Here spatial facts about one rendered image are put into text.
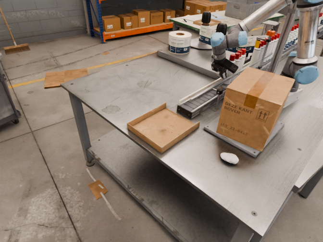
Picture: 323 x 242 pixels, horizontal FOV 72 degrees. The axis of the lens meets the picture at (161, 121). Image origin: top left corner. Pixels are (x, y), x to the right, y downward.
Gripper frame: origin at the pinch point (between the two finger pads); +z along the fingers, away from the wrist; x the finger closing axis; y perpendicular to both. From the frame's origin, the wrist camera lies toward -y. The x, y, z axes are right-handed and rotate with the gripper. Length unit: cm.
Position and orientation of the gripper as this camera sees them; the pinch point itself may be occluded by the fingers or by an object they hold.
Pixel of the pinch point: (225, 78)
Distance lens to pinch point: 159.8
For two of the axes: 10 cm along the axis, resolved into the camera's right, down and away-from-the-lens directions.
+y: -7.1, -4.4, 5.4
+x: -6.2, 7.6, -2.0
